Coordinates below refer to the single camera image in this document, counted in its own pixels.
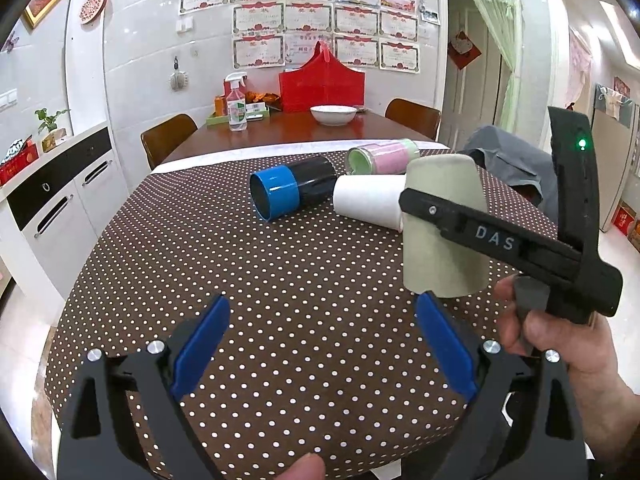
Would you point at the green tray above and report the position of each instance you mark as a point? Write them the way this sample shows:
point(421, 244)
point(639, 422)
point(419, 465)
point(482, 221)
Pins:
point(216, 120)

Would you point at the white and black cabinet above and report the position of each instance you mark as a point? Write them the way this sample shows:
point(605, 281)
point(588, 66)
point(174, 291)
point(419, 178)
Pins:
point(55, 195)

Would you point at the brown wooden table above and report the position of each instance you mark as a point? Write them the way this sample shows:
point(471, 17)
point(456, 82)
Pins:
point(290, 132)

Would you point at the grey jacket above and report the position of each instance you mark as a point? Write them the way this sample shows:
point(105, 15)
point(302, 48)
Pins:
point(515, 160)

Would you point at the grey-green cup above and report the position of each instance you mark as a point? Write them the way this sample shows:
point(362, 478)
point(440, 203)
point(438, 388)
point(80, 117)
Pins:
point(445, 265)

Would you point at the brown polka dot tablecloth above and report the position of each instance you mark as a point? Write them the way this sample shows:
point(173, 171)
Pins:
point(280, 280)

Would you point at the orange box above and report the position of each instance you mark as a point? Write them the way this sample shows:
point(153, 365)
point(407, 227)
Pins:
point(221, 105)

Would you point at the orange snack packet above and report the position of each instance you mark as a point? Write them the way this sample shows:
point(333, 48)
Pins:
point(261, 97)

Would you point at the white door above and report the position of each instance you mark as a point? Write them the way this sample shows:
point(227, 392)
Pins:
point(467, 95)

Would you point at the person's right forearm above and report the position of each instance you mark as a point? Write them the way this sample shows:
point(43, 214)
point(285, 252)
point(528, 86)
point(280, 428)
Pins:
point(615, 425)

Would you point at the person's right hand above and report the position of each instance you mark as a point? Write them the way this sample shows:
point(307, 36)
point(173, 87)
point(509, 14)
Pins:
point(560, 345)

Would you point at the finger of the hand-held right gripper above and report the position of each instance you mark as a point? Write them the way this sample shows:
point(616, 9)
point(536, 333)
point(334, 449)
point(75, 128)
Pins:
point(480, 232)

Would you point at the red diamond door ornament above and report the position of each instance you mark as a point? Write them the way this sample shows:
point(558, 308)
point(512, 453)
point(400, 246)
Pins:
point(464, 49)

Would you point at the clear spray bottle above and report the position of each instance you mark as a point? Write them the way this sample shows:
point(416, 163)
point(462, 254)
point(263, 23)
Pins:
point(236, 110)

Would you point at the red carton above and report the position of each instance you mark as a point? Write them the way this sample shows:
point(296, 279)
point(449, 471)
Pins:
point(624, 217)

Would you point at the white cup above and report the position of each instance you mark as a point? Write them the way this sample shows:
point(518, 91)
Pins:
point(367, 200)

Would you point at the blue and black cup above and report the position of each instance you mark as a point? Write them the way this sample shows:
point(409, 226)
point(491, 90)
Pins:
point(285, 187)

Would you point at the white light switch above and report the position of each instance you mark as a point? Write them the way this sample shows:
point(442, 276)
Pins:
point(185, 25)

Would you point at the white wall socket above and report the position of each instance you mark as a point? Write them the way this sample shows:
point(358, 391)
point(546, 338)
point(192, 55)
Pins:
point(7, 98)

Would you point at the light green door curtain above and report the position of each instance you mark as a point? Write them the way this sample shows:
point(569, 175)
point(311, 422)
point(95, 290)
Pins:
point(505, 20)

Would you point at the brown chair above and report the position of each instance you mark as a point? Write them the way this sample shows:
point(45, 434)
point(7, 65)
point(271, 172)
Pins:
point(165, 142)
point(412, 117)

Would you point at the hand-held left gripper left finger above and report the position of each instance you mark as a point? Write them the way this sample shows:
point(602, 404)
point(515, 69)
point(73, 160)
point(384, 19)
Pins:
point(200, 350)

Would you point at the wall of framed certificates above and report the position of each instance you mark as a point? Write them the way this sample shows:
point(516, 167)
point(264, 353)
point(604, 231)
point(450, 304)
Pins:
point(310, 15)

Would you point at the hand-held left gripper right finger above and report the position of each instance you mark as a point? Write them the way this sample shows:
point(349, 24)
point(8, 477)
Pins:
point(445, 345)

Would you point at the person's left hand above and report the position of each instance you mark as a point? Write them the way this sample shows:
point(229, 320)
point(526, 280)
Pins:
point(306, 469)

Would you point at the small potted plant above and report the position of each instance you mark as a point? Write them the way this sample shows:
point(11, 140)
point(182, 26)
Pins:
point(50, 127)

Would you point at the white bowl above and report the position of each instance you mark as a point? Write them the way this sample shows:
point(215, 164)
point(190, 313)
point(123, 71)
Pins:
point(333, 115)

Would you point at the hanging grey wall brush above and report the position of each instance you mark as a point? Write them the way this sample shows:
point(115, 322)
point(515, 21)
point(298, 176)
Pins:
point(177, 79)

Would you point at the pink curtain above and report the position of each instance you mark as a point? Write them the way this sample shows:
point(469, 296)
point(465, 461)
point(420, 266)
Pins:
point(579, 70)

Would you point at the red gift box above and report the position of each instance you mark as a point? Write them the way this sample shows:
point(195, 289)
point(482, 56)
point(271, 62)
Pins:
point(17, 157)

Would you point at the green and pink cup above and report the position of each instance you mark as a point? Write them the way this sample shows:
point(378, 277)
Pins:
point(385, 155)

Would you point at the red gift bag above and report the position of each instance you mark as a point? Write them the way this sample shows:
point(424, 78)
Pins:
point(322, 85)

